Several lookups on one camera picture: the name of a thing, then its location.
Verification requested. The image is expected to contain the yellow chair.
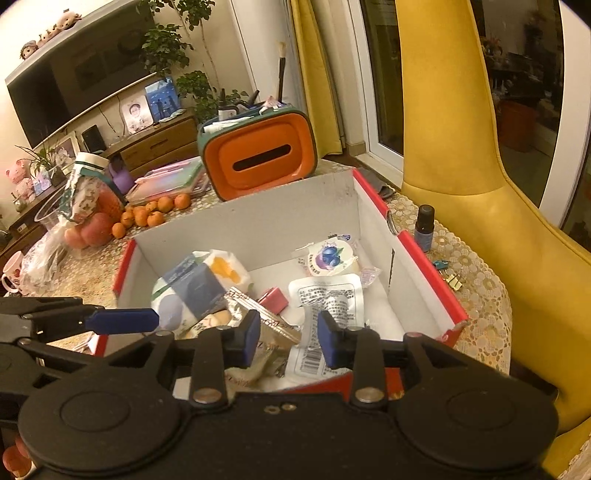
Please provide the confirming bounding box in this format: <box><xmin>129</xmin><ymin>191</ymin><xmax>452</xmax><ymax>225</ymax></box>
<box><xmin>401</xmin><ymin>0</ymin><xmax>591</xmax><ymax>480</ymax></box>

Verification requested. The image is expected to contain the red apple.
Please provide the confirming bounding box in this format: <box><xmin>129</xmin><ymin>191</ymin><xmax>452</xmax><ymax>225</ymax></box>
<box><xmin>83</xmin><ymin>213</ymin><xmax>115</xmax><ymax>247</ymax></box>
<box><xmin>64</xmin><ymin>226</ymin><xmax>89</xmax><ymax>250</ymax></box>

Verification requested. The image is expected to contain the pink pig plush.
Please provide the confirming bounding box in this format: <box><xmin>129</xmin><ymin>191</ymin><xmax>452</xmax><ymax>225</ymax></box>
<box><xmin>4</xmin><ymin>157</ymin><xmax>36</xmax><ymax>202</ymax></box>

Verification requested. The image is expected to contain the white printed plastic packet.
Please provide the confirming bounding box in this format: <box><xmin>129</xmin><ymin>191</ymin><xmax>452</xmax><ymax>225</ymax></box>
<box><xmin>284</xmin><ymin>273</ymin><xmax>365</xmax><ymax>380</ymax></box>

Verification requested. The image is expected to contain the bushy green potted plant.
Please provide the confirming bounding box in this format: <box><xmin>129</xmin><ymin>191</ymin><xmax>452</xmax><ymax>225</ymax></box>
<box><xmin>177</xmin><ymin>71</ymin><xmax>246</xmax><ymax>124</ymax></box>

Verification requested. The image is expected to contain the person's left hand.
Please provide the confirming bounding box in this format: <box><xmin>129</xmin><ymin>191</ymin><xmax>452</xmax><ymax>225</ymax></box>
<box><xmin>0</xmin><ymin>436</ymin><xmax>31</xmax><ymax>478</ymax></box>

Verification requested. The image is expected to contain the pile of tangerines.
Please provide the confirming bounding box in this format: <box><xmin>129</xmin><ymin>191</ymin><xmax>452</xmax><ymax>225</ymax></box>
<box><xmin>112</xmin><ymin>194</ymin><xmax>192</xmax><ymax>239</ymax></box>

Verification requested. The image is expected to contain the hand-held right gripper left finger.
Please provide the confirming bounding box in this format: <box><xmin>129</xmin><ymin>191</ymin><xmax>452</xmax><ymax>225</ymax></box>
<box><xmin>104</xmin><ymin>310</ymin><xmax>262</xmax><ymax>406</ymax></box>

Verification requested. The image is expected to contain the red cardboard box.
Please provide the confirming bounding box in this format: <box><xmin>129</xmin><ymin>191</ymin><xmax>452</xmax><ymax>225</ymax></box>
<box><xmin>95</xmin><ymin>168</ymin><xmax>469</xmax><ymax>394</ymax></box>

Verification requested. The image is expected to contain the blueberry snack packet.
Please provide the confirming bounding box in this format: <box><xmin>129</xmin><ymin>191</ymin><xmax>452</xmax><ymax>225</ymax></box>
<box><xmin>295</xmin><ymin>235</ymin><xmax>384</xmax><ymax>289</ymax></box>

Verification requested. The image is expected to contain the white blue tissue pack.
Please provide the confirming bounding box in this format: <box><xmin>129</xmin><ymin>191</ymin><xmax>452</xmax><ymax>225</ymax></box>
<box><xmin>151</xmin><ymin>249</ymin><xmax>252</xmax><ymax>330</ymax></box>

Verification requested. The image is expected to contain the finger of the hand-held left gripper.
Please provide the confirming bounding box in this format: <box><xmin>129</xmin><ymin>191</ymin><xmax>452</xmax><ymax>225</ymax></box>
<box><xmin>14</xmin><ymin>338</ymin><xmax>108</xmax><ymax>371</ymax></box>
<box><xmin>0</xmin><ymin>298</ymin><xmax>160</xmax><ymax>344</ymax></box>

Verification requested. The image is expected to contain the blue picture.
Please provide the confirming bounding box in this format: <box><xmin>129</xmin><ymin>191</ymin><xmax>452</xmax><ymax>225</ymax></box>
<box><xmin>144</xmin><ymin>76</ymin><xmax>179</xmax><ymax>124</ymax></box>

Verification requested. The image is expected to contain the portrait sketch picture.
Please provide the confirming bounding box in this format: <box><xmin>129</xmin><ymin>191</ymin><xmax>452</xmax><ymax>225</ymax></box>
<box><xmin>121</xmin><ymin>91</ymin><xmax>153</xmax><ymax>136</ymax></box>

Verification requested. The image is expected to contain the tall green potted plant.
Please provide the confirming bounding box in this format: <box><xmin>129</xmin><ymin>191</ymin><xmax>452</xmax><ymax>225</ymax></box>
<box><xmin>137</xmin><ymin>0</ymin><xmax>218</xmax><ymax>77</ymax></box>

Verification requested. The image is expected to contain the white photo frame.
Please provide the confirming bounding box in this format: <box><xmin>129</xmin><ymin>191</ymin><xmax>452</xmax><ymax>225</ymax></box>
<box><xmin>48</xmin><ymin>133</ymin><xmax>80</xmax><ymax>172</ymax></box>

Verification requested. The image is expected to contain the black speaker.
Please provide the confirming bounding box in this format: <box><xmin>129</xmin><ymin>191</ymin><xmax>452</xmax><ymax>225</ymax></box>
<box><xmin>82</xmin><ymin>124</ymin><xmax>106</xmax><ymax>154</ymax></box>

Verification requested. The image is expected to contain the pink mug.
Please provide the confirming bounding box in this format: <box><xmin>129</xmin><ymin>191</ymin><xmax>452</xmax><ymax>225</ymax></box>
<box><xmin>0</xmin><ymin>251</ymin><xmax>25</xmax><ymax>295</ymax></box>

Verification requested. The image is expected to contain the flat screen television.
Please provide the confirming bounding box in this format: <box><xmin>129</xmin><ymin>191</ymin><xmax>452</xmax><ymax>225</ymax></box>
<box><xmin>4</xmin><ymin>9</ymin><xmax>158</xmax><ymax>149</ymax></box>

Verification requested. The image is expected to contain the silver foil packet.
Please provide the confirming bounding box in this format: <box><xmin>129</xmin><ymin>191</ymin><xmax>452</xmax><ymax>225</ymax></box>
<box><xmin>224</xmin><ymin>286</ymin><xmax>303</xmax><ymax>344</ymax></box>

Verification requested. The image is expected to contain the wooden television cabinet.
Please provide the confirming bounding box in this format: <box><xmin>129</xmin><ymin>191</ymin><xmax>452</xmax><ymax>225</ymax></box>
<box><xmin>0</xmin><ymin>111</ymin><xmax>200</xmax><ymax>259</ymax></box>

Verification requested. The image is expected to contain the clear plastic container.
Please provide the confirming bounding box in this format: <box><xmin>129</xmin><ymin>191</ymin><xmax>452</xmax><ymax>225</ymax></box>
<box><xmin>36</xmin><ymin>196</ymin><xmax>116</xmax><ymax>250</ymax></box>

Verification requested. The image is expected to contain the grey cloth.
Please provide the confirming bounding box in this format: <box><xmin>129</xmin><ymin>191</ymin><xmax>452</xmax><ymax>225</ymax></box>
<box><xmin>357</xmin><ymin>166</ymin><xmax>399</xmax><ymax>200</ymax></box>

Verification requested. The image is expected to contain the small potted grass plant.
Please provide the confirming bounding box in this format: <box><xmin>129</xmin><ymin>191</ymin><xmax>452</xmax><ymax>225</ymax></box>
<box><xmin>15</xmin><ymin>142</ymin><xmax>66</xmax><ymax>186</ymax></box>

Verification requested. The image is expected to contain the patterned gift bag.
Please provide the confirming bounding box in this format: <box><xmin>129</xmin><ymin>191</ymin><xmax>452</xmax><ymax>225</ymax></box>
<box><xmin>68</xmin><ymin>154</ymin><xmax>112</xmax><ymax>223</ymax></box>

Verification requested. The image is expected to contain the orange green desk organizer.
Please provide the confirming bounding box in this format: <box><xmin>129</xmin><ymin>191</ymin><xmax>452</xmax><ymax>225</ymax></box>
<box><xmin>198</xmin><ymin>105</ymin><xmax>318</xmax><ymax>202</ymax></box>

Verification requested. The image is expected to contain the yellow curtain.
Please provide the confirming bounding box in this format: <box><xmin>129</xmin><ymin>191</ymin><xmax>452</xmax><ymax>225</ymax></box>
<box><xmin>290</xmin><ymin>0</ymin><xmax>345</xmax><ymax>156</ymax></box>

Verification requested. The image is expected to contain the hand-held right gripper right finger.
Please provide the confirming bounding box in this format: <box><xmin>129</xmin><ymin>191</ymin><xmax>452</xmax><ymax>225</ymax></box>
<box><xmin>318</xmin><ymin>310</ymin><xmax>467</xmax><ymax>404</ymax></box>

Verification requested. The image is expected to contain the small blue label bottle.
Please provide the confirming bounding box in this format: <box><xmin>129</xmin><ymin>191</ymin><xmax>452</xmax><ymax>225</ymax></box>
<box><xmin>414</xmin><ymin>204</ymin><xmax>435</xmax><ymax>253</ymax></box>

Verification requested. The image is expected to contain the glass balcony door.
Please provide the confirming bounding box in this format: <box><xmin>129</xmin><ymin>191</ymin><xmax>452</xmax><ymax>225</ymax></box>
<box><xmin>348</xmin><ymin>0</ymin><xmax>591</xmax><ymax>241</ymax></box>

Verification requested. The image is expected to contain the small red packet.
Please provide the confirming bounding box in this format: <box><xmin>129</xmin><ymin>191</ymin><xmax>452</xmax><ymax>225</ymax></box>
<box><xmin>259</xmin><ymin>287</ymin><xmax>289</xmax><ymax>312</ymax></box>

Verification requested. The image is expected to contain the lace-covered desktop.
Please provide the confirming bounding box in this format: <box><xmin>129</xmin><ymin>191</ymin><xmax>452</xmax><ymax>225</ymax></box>
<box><xmin>0</xmin><ymin>157</ymin><xmax>513</xmax><ymax>402</ymax></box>

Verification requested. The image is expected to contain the crumpled clear plastic bag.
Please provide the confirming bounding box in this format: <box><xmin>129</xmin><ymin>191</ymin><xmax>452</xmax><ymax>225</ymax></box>
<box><xmin>22</xmin><ymin>224</ymin><xmax>72</xmax><ymax>297</ymax></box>

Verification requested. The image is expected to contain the writing brush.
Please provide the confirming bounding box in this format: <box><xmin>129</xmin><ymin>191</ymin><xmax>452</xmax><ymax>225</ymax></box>
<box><xmin>276</xmin><ymin>41</ymin><xmax>286</xmax><ymax>103</ymax></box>

